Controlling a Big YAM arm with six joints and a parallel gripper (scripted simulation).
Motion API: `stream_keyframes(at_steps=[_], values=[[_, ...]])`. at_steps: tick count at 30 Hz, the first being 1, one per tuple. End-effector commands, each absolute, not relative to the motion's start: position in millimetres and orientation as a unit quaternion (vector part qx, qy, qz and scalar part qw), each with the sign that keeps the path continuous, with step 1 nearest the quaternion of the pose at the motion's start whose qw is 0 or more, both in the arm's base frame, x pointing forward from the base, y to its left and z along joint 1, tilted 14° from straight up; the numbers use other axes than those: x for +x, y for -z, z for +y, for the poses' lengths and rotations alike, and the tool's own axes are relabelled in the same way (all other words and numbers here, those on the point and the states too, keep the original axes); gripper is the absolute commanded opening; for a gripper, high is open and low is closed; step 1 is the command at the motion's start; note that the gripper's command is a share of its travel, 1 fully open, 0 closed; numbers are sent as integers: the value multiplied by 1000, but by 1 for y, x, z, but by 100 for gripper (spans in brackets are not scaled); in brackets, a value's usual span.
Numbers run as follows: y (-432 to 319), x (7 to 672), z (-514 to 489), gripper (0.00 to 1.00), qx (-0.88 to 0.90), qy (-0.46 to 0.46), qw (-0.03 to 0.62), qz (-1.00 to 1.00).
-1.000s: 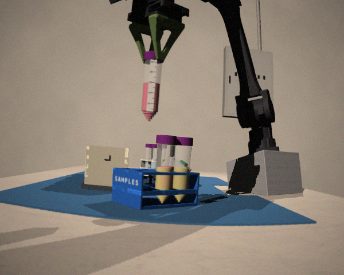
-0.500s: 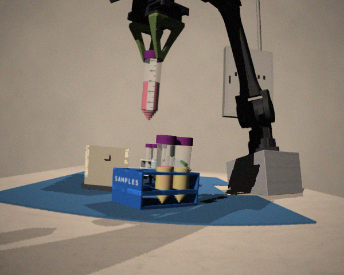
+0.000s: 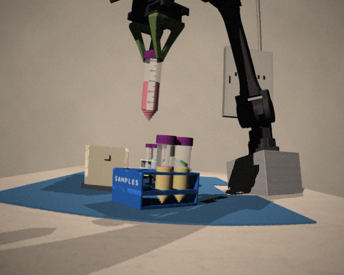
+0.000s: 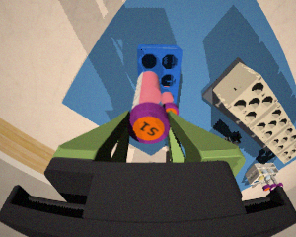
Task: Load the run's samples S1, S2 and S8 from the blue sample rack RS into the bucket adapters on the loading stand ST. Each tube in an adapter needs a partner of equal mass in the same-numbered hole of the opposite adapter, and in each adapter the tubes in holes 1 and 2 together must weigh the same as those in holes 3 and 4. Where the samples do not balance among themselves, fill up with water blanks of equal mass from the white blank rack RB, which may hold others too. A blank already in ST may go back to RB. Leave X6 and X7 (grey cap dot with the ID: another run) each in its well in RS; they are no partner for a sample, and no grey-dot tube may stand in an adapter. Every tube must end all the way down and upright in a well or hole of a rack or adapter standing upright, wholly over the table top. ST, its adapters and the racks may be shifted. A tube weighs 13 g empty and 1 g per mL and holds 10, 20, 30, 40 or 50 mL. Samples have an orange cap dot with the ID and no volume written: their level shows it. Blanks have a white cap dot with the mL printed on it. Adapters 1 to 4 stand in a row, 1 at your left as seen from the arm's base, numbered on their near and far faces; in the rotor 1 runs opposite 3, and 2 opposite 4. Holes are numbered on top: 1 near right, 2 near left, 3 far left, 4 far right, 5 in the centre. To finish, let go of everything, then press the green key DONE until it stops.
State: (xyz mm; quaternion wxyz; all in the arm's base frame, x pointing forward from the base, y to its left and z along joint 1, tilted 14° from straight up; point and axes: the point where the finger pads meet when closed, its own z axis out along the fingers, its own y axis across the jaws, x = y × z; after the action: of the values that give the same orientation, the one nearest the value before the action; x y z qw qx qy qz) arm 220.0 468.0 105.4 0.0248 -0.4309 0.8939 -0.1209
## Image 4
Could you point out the beige button box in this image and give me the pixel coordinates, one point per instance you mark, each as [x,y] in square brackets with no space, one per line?
[235,138]

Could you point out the blue bench mat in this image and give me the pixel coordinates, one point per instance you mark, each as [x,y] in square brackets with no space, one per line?
[211,34]

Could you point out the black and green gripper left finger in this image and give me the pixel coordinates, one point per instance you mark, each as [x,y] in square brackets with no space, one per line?
[98,143]

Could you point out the blue sample rack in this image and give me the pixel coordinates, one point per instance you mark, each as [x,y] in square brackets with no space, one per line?
[157,53]

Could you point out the beige block with holes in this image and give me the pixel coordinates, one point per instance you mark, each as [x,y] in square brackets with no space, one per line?
[265,127]
[273,143]
[286,156]
[237,86]

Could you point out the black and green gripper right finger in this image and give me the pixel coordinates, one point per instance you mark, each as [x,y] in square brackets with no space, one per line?
[200,145]

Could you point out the white tube rack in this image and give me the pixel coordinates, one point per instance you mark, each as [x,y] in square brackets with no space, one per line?
[253,174]

